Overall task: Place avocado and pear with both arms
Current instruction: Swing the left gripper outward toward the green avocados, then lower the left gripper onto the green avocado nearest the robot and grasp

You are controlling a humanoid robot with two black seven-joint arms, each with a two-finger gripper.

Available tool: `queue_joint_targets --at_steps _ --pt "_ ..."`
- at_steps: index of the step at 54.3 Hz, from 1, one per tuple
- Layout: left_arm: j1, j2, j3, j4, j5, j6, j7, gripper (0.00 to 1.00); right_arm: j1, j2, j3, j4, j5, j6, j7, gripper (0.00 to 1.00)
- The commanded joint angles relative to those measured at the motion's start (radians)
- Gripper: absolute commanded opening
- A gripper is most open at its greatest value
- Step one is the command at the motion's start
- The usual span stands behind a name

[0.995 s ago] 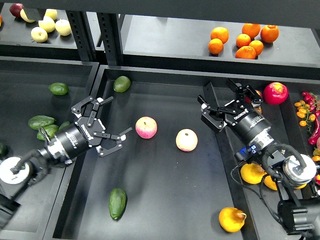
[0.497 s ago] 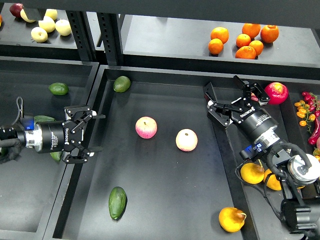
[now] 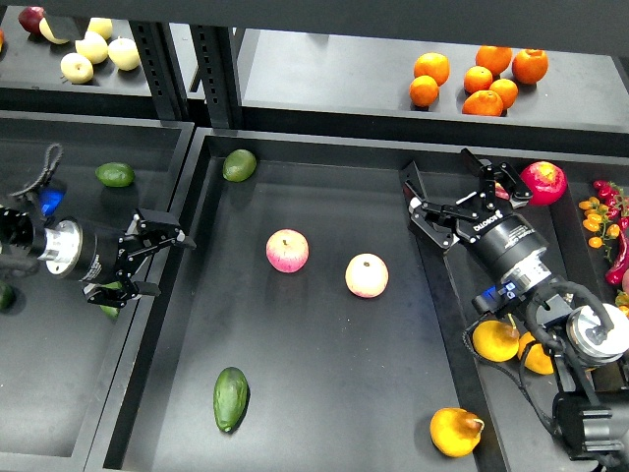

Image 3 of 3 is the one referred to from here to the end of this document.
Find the orange top right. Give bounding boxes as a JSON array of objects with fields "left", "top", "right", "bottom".
[{"left": 511, "top": 49, "right": 549, "bottom": 85}]

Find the orange front bottom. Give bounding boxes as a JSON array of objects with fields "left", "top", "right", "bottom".
[{"left": 462, "top": 89, "right": 503, "bottom": 116}]

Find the dark avocado left edge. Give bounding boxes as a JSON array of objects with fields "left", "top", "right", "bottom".
[{"left": 0, "top": 280, "right": 16, "bottom": 310}]

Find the orange lower right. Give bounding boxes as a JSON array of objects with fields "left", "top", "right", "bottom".
[{"left": 489, "top": 79, "right": 519, "bottom": 110}]

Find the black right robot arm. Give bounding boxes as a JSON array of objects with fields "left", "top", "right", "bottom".
[{"left": 400, "top": 148, "right": 628, "bottom": 471}]

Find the pale yellow pear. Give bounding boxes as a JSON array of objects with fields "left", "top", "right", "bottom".
[
  {"left": 60, "top": 53, "right": 94, "bottom": 85},
  {"left": 108, "top": 37, "right": 141, "bottom": 72},
  {"left": 75, "top": 30, "right": 109, "bottom": 65},
  {"left": 87, "top": 17, "right": 113, "bottom": 40}
]

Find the dark red apple on shelf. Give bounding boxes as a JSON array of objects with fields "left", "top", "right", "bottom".
[{"left": 18, "top": 6, "right": 45, "bottom": 35}]

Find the green avocado tray corner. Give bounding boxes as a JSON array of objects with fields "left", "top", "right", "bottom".
[{"left": 222, "top": 148, "right": 257, "bottom": 183}]

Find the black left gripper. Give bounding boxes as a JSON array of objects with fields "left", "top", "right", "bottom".
[{"left": 73, "top": 208, "right": 196, "bottom": 308}]

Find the orange far left bottom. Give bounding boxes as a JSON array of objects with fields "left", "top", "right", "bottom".
[{"left": 409, "top": 75, "right": 439, "bottom": 107}]

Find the pale yellow pear back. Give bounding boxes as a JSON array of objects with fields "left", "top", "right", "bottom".
[{"left": 87, "top": 17, "right": 113, "bottom": 40}]

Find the black centre tray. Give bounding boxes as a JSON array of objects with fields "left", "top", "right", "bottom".
[{"left": 83, "top": 126, "right": 629, "bottom": 472}]

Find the pale yellow pear right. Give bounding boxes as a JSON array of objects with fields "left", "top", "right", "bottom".
[{"left": 108, "top": 37, "right": 141, "bottom": 72}]

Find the long green avocado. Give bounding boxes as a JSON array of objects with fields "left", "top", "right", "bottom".
[{"left": 212, "top": 367, "right": 249, "bottom": 433}]

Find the pale yellow pear hidden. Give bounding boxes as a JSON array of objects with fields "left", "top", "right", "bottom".
[{"left": 39, "top": 18, "right": 69, "bottom": 45}]

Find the pale pink apple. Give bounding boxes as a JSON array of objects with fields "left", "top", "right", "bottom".
[{"left": 345, "top": 253, "right": 389, "bottom": 299}]

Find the bright red apple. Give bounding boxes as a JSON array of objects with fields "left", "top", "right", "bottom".
[{"left": 520, "top": 161, "right": 567, "bottom": 206}]

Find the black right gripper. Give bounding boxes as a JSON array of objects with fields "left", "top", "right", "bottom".
[{"left": 401, "top": 148, "right": 551, "bottom": 294}]

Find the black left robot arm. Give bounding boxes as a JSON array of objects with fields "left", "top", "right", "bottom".
[{"left": 1, "top": 143, "right": 196, "bottom": 310}]

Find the pink red apple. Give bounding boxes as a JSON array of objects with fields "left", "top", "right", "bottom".
[{"left": 265, "top": 228, "right": 310, "bottom": 273}]

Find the black shelf upright post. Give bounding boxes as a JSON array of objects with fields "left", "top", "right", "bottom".
[{"left": 129, "top": 21, "right": 244, "bottom": 130}]

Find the red chili pepper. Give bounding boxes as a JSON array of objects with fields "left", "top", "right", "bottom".
[{"left": 604, "top": 231, "right": 628, "bottom": 286}]

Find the pale yellow pear front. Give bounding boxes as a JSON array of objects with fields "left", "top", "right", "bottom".
[{"left": 60, "top": 53, "right": 94, "bottom": 85}]

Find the orange top centre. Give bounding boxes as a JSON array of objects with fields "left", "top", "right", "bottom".
[{"left": 476, "top": 45, "right": 513, "bottom": 77}]

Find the cherry tomato bunch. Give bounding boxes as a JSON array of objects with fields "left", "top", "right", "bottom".
[{"left": 578, "top": 180, "right": 628, "bottom": 249}]

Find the dark red apple right tray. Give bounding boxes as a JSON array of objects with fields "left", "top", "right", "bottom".
[{"left": 494, "top": 182, "right": 510, "bottom": 201}]

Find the green avocado left tray top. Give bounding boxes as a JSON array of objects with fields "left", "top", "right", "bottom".
[{"left": 95, "top": 162, "right": 136, "bottom": 188}]

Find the small orange middle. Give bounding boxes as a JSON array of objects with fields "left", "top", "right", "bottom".
[{"left": 463, "top": 65, "right": 493, "bottom": 94}]

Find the orange far left top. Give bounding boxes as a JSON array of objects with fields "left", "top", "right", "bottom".
[{"left": 414, "top": 52, "right": 450, "bottom": 87}]

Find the pale yellow pear middle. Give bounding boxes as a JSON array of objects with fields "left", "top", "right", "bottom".
[{"left": 75, "top": 30, "right": 109, "bottom": 65}]

